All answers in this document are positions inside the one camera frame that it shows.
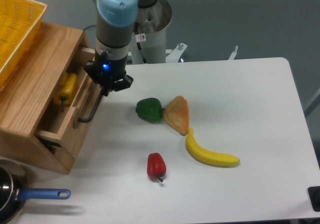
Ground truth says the green bell pepper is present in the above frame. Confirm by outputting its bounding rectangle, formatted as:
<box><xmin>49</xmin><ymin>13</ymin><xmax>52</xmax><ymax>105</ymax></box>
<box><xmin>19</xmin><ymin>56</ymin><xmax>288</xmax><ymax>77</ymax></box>
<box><xmin>135</xmin><ymin>97</ymin><xmax>165</xmax><ymax>124</ymax></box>

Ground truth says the black corner device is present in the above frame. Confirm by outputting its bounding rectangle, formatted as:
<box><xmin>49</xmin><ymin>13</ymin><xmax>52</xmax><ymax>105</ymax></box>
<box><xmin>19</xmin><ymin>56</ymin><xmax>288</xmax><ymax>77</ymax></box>
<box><xmin>308</xmin><ymin>186</ymin><xmax>320</xmax><ymax>212</ymax></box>

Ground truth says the blue handled frying pan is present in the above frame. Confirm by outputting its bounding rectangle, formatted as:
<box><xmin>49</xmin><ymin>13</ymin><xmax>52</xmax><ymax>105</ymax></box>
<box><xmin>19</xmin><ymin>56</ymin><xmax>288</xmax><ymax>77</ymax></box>
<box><xmin>0</xmin><ymin>160</ymin><xmax>71</xmax><ymax>223</ymax></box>

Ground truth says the red bell pepper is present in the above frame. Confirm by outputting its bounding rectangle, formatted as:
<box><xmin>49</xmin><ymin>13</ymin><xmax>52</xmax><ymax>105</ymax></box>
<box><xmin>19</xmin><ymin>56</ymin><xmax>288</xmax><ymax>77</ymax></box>
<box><xmin>146</xmin><ymin>153</ymin><xmax>167</xmax><ymax>182</ymax></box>

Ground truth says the yellow bell pepper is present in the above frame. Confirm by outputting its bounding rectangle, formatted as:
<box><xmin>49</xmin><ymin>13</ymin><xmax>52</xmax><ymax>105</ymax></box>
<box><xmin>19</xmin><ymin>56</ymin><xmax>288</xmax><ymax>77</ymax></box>
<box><xmin>52</xmin><ymin>72</ymin><xmax>79</xmax><ymax>107</ymax></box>

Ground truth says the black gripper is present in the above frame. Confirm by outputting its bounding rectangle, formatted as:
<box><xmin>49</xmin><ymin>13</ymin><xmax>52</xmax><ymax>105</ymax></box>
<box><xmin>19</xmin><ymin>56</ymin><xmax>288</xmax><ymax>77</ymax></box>
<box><xmin>83</xmin><ymin>52</ymin><xmax>134</xmax><ymax>97</ymax></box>

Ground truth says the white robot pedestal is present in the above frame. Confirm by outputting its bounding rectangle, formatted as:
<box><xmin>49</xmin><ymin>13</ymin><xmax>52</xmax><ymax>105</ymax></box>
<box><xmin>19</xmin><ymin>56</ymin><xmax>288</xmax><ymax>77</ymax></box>
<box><xmin>130</xmin><ymin>0</ymin><xmax>173</xmax><ymax>65</ymax></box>

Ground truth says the yellow plastic basket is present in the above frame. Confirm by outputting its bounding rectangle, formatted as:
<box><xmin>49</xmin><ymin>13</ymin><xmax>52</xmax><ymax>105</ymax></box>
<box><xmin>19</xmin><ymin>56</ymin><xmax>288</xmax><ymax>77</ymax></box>
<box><xmin>0</xmin><ymin>0</ymin><xmax>48</xmax><ymax>87</ymax></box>

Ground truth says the yellow banana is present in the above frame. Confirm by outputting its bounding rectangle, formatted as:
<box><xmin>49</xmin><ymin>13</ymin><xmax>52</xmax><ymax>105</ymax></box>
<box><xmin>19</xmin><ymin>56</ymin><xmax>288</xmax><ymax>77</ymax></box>
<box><xmin>185</xmin><ymin>128</ymin><xmax>240</xmax><ymax>167</ymax></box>

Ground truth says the orange sandwich toy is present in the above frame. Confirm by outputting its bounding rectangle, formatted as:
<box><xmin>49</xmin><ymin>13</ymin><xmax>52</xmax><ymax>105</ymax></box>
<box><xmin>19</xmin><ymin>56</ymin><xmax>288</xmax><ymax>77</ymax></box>
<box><xmin>162</xmin><ymin>96</ymin><xmax>190</xmax><ymax>136</ymax></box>

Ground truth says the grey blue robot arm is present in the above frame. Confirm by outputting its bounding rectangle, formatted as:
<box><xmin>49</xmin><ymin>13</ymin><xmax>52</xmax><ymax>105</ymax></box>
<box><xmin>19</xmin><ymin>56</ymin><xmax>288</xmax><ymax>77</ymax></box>
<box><xmin>84</xmin><ymin>0</ymin><xmax>173</xmax><ymax>96</ymax></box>

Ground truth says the white metal bracket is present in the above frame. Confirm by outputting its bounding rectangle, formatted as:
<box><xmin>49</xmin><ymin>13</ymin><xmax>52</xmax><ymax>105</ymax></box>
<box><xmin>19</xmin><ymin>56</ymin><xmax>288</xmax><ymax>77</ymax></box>
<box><xmin>165</xmin><ymin>43</ymin><xmax>238</xmax><ymax>63</ymax></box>

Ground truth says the black drawer handle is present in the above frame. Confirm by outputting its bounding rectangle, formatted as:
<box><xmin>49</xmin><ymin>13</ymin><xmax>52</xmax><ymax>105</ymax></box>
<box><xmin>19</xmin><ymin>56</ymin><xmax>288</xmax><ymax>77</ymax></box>
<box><xmin>76</xmin><ymin>87</ymin><xmax>105</xmax><ymax>123</ymax></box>

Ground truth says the wooden drawer cabinet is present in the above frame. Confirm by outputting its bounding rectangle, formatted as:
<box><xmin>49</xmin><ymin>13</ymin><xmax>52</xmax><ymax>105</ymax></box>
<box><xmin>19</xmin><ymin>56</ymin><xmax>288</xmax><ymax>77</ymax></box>
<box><xmin>0</xmin><ymin>22</ymin><xmax>89</xmax><ymax>174</ymax></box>

